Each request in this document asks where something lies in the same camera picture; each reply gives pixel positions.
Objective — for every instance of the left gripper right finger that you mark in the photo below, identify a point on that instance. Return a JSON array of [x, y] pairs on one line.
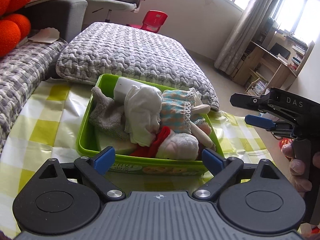
[[224, 171]]

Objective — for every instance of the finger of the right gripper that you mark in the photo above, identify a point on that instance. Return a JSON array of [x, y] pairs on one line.
[[275, 127], [249, 102]]

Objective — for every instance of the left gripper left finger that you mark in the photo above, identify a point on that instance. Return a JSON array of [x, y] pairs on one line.
[[92, 171]]

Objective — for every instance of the grey small towel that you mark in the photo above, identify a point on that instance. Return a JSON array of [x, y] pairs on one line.
[[108, 116]]

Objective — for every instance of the beige bunny doll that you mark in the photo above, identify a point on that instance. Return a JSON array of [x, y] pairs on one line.
[[182, 112]]

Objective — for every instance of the white cloth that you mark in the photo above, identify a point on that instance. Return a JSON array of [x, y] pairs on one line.
[[142, 107]]

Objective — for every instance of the pink white sponge block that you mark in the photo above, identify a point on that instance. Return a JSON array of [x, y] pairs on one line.
[[123, 86]]

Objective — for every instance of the right hand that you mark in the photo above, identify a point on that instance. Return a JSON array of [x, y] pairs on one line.
[[296, 169]]

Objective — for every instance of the green plastic bin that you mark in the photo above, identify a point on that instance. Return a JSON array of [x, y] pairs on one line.
[[86, 142]]

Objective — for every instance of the wooden desk shelf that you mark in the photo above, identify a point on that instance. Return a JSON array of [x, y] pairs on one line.
[[273, 58]]

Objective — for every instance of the yellow checkered plastic tablecloth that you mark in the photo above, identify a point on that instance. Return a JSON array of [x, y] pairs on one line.
[[48, 125]]

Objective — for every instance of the beige curtain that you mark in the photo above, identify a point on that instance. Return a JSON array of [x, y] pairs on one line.
[[244, 30]]

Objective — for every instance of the grey quilted ottoman cushion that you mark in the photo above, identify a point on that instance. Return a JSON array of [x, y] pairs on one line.
[[109, 48]]

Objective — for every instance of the grey patterned sofa cover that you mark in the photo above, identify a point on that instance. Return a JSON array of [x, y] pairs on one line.
[[22, 70]]

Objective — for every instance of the red plastic child chair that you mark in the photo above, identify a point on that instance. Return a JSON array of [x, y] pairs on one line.
[[152, 21]]

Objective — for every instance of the white paper on sofa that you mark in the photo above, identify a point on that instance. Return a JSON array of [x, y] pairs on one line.
[[47, 35]]

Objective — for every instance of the grey sofa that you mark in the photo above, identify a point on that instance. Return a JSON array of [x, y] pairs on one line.
[[64, 15]]

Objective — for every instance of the orange carrot plush pillow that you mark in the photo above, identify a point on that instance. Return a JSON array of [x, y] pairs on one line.
[[14, 26]]

